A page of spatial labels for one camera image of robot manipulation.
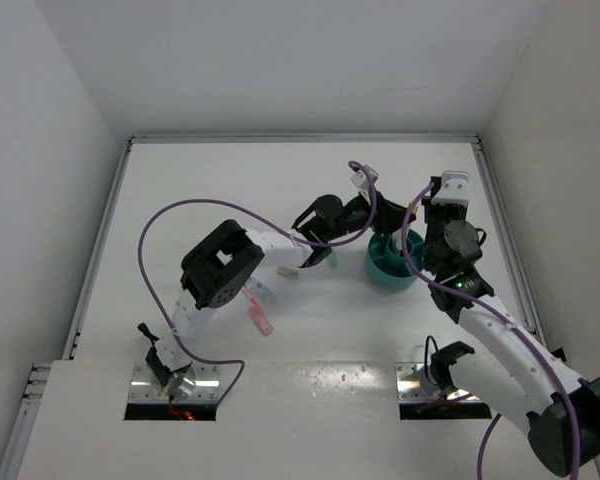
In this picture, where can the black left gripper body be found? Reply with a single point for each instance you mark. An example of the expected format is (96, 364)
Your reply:
(356, 216)

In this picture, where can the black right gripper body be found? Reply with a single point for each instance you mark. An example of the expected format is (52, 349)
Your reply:
(436, 217)

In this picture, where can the blue highlighter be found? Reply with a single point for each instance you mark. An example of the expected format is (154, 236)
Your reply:
(395, 243)

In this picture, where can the green highlighter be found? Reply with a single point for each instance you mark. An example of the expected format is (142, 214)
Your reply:
(332, 259)

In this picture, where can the grey eraser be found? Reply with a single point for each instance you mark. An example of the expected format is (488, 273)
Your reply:
(288, 272)

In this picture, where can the clear glue bottle blue cap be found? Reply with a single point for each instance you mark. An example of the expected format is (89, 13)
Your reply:
(260, 291)

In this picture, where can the pink highlighter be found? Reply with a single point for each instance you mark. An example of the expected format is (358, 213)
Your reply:
(260, 320)

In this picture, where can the yellow highlighter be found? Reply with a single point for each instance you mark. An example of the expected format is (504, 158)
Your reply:
(415, 206)

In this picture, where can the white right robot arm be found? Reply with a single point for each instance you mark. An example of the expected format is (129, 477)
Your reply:
(555, 408)

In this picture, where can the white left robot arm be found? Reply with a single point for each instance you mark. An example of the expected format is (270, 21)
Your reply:
(215, 270)

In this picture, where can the teal round organizer container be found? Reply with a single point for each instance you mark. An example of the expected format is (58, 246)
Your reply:
(385, 269)

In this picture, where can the red pen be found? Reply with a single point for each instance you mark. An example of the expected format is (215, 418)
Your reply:
(250, 297)

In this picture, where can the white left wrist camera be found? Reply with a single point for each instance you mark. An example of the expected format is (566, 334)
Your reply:
(364, 177)

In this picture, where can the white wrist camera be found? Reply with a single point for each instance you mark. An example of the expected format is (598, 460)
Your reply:
(453, 190)
(364, 177)

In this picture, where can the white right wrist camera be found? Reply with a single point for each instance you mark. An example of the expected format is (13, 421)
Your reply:
(453, 190)

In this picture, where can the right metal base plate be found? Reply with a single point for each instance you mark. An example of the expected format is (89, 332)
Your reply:
(414, 389)

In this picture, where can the metal base plate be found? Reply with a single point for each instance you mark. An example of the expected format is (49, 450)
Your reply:
(414, 389)
(197, 385)

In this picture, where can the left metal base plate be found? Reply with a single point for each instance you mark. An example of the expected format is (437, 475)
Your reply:
(197, 385)

